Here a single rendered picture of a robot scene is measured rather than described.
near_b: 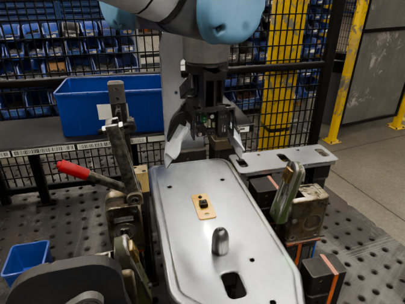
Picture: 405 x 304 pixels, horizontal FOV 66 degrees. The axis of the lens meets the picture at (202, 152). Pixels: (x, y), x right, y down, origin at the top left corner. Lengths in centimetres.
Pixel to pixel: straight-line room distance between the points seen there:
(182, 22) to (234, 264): 41
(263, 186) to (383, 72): 290
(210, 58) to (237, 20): 19
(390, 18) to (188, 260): 308
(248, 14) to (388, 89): 346
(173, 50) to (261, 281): 55
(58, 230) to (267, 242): 76
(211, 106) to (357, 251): 75
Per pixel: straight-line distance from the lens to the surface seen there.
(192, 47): 49
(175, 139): 57
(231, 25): 30
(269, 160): 86
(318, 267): 61
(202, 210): 67
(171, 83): 83
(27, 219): 127
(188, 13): 31
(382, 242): 118
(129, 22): 42
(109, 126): 55
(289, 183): 64
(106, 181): 61
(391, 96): 382
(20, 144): 100
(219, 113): 51
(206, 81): 48
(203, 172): 79
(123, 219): 64
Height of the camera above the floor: 143
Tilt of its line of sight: 29 degrees down
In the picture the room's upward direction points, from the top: straight up
